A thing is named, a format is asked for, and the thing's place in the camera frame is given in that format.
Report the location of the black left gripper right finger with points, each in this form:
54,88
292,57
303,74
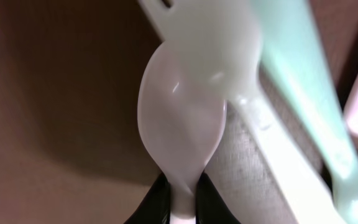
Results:
210,207

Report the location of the mint green plastic fork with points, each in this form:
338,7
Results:
294,59

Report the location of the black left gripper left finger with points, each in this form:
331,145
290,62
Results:
155,207

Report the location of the white plastic spoon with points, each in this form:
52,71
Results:
180,126

